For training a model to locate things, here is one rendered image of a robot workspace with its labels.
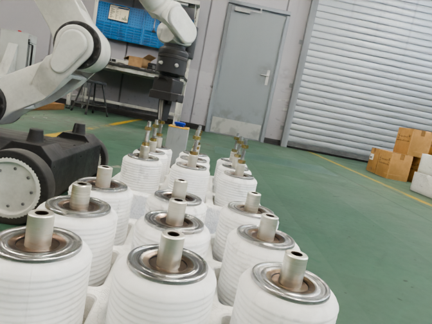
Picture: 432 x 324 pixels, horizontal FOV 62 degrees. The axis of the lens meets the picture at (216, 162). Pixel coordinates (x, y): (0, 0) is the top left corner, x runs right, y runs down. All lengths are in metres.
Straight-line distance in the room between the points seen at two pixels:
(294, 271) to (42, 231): 0.23
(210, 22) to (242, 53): 0.70
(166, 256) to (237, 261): 0.13
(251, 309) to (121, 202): 0.28
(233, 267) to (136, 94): 5.71
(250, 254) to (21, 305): 0.24
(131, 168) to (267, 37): 5.42
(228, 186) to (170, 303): 0.56
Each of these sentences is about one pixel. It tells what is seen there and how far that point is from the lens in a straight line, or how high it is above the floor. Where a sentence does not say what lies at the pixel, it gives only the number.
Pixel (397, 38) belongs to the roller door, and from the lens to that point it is 6.73.
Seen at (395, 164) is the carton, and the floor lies 0.17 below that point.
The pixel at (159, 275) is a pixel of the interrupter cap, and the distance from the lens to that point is 0.32.
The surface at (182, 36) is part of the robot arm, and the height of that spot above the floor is 0.58.
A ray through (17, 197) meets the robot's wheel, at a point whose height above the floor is 0.08.
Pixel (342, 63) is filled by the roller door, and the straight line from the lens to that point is 6.34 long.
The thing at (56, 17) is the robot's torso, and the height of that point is 0.58.
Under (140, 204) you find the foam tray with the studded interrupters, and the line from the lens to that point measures 0.83.
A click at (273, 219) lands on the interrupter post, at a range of 0.46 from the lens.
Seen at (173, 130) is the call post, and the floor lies 0.30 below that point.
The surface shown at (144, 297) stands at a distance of 0.31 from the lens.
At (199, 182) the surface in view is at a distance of 0.84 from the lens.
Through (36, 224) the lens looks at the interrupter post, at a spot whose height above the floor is 0.27.
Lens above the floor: 0.40
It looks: 8 degrees down
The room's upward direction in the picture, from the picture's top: 11 degrees clockwise
